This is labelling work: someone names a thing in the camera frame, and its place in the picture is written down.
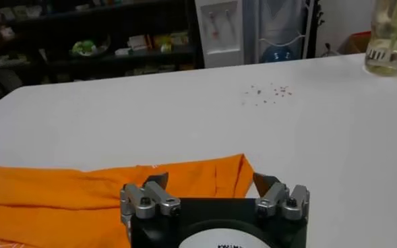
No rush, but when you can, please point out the glass bowl green fruit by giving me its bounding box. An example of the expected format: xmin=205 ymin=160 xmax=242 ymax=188
xmin=70 ymin=35 xmax=111 ymax=57

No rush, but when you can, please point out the orange t-shirt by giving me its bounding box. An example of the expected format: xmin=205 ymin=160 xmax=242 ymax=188
xmin=0 ymin=153 xmax=255 ymax=248

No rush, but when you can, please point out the green white medicine box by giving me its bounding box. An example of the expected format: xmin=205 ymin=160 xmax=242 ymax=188
xmin=152 ymin=33 xmax=172 ymax=48

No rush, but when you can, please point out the knotted grey plastic bag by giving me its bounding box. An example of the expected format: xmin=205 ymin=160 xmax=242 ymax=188
xmin=321 ymin=42 xmax=340 ymax=57

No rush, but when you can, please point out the white wire jug rack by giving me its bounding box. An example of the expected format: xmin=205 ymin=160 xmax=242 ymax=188
xmin=243 ymin=0 xmax=315 ymax=65

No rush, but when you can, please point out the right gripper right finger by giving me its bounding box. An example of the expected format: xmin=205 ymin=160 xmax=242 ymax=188
xmin=252 ymin=172 xmax=311 ymax=222

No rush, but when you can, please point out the black shelf unit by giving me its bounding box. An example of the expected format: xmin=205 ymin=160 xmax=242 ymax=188
xmin=0 ymin=0 xmax=204 ymax=111

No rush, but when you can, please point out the white red medicine box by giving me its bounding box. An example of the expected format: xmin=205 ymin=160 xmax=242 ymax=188
xmin=127 ymin=33 xmax=152 ymax=51

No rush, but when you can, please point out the white orange medicine box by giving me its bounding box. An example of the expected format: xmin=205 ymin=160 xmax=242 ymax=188
xmin=170 ymin=31 xmax=189 ymax=46

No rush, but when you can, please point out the blue water jug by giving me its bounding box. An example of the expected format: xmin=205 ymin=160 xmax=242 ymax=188
xmin=260 ymin=44 xmax=295 ymax=64

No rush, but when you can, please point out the black folded tripod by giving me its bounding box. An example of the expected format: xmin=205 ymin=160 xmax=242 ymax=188
xmin=306 ymin=0 xmax=326 ymax=59

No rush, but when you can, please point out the green lid drinking bottle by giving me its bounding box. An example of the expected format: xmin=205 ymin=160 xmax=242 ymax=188
xmin=364 ymin=0 xmax=397 ymax=77

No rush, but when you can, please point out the red trimmed cardboard box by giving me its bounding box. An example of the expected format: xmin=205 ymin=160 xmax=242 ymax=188
xmin=338 ymin=30 xmax=373 ymax=55

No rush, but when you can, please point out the white water dispenser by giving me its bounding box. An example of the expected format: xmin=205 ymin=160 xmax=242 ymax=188
xmin=194 ymin=0 xmax=245 ymax=69

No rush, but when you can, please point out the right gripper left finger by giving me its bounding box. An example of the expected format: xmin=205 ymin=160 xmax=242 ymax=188
xmin=119 ymin=172 xmax=182 ymax=220

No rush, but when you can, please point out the flat white medicine box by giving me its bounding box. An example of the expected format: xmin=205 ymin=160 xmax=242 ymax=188
xmin=115 ymin=46 xmax=133 ymax=57

